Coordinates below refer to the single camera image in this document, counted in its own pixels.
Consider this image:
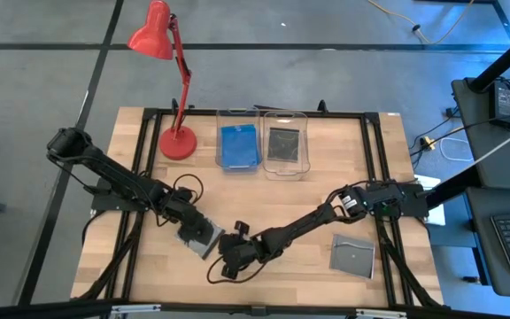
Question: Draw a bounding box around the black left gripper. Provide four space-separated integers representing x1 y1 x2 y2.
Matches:
161 186 215 245

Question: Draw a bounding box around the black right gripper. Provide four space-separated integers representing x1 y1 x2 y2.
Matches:
217 220 267 281

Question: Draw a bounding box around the clear black jewel case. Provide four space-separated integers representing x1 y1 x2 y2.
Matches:
174 215 227 261
267 127 301 164
328 233 377 280

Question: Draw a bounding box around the red desk lamp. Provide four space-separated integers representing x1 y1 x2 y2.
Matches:
126 0 198 161

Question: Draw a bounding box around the clear plastic bin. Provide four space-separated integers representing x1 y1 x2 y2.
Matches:
214 107 265 174
261 110 312 182

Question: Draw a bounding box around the black rig crossbar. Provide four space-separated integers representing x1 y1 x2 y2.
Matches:
0 299 510 319

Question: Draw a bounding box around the white paper sheet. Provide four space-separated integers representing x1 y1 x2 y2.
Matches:
413 174 447 227

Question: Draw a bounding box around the black diagonal pole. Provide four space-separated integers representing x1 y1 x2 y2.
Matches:
423 166 482 210
469 26 510 93

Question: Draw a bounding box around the black side desk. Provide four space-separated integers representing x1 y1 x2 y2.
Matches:
465 185 510 299
452 77 510 178

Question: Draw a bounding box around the silver rod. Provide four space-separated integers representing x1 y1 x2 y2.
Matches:
471 119 510 168

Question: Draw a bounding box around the black power adapter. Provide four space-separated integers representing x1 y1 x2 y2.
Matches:
488 81 510 130

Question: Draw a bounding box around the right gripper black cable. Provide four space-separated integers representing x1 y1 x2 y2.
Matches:
205 252 265 284

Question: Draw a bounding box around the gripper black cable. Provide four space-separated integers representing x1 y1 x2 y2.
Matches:
205 252 265 284
156 173 205 228

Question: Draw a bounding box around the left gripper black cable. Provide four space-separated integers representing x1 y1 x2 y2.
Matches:
156 173 205 228

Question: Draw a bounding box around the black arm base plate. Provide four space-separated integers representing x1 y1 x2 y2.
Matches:
367 181 429 219
89 176 154 213

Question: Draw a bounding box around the black metal table frame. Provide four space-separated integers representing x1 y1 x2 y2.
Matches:
71 105 449 311

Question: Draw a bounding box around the black power cable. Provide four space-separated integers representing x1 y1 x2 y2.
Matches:
407 108 510 156

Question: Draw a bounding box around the yellow floor cable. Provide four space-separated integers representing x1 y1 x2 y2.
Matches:
365 0 477 45

